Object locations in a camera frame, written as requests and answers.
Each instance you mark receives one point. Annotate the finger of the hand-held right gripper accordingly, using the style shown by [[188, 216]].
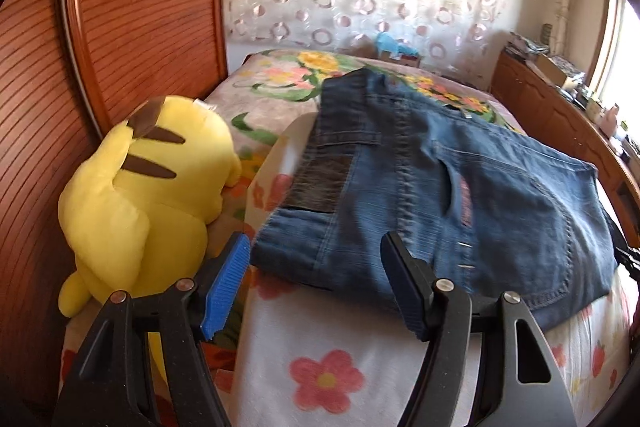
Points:
[[631, 256]]

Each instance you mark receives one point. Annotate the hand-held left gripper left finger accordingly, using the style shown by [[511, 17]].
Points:
[[227, 279]]

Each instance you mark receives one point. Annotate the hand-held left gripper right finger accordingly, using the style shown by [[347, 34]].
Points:
[[406, 287]]

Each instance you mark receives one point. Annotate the blue denim pants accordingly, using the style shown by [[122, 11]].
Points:
[[400, 167]]

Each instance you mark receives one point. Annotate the yellow plush toy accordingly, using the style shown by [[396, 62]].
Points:
[[150, 207]]

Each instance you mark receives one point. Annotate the wooden low cabinet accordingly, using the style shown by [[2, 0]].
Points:
[[545, 107]]

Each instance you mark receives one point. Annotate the cardboard box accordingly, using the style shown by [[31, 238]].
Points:
[[550, 69]]

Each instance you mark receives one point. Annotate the colourful floral bedsheet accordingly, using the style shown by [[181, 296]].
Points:
[[280, 72]]

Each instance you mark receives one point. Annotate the window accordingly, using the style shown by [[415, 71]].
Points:
[[617, 37]]

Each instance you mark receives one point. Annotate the blue plush toy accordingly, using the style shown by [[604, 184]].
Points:
[[397, 44]]

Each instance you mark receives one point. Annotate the wooden slatted headboard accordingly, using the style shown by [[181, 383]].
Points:
[[125, 17]]

